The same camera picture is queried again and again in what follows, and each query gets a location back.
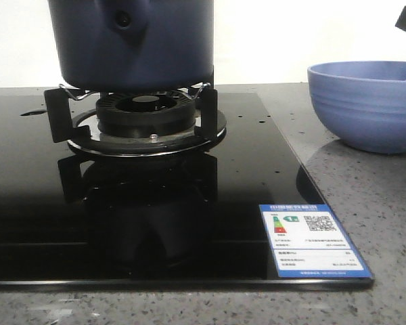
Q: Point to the light blue ceramic bowl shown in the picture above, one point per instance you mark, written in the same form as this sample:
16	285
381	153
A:
362	102

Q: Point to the dark blue cooking pot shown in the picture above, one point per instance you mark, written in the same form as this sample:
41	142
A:
134	45

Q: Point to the blue energy efficiency label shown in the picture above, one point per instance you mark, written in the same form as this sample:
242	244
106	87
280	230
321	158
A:
307	241

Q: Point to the black gas burner head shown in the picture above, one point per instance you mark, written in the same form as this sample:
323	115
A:
138	115

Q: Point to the black glass gas cooktop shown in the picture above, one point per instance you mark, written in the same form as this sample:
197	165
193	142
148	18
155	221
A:
185	222

